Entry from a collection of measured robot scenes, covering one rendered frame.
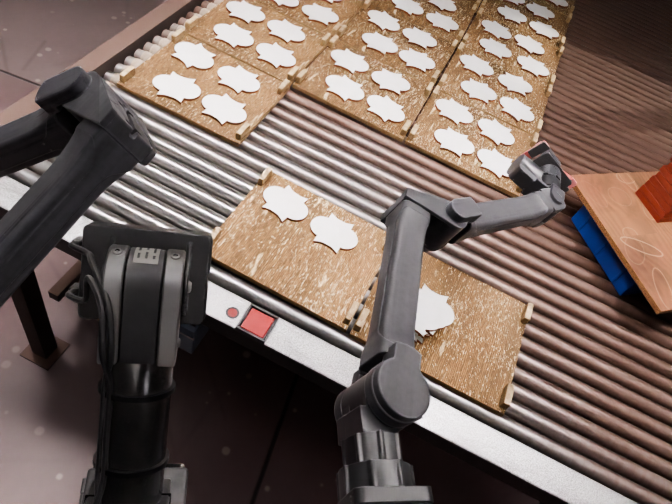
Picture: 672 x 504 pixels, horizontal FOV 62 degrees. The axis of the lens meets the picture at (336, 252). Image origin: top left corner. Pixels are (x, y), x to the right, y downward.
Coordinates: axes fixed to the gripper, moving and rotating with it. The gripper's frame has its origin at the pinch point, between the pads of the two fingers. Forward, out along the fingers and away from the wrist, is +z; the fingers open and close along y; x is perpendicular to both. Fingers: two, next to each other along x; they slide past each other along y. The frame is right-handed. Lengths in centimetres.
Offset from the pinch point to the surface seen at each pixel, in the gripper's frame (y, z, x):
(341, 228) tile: 20, -19, 49
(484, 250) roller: -14.8, 1.1, 30.6
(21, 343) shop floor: 56, -39, 178
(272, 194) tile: 39, -20, 58
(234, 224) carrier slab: 41, -34, 63
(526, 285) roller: -28.4, -3.9, 25.1
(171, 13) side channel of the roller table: 103, 32, 78
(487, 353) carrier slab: -24, -33, 31
